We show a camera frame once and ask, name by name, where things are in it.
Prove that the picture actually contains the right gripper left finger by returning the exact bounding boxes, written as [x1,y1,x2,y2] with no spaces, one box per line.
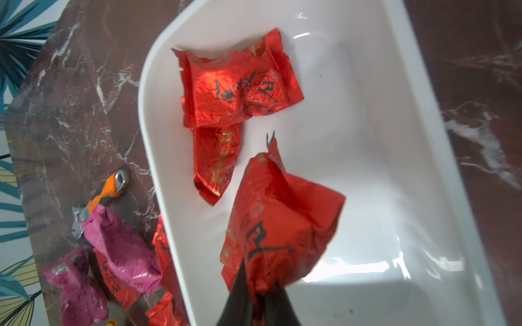
[216,262,254,326]

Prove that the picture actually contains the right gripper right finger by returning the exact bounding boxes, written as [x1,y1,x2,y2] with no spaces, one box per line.
[265,284,301,326]

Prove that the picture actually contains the wide red tea bag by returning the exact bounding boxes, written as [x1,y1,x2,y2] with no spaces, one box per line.
[145,292,190,326]

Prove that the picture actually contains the small red tea bag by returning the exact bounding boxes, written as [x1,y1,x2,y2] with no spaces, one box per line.
[93,249,141,311]

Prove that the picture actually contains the pink tea bag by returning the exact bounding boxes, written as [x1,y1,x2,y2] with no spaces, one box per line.
[81,205,162,294]
[42,247,109,326]

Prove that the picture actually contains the orange handled adjustable wrench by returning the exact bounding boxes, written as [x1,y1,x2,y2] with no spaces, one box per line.
[72,169,129,240]

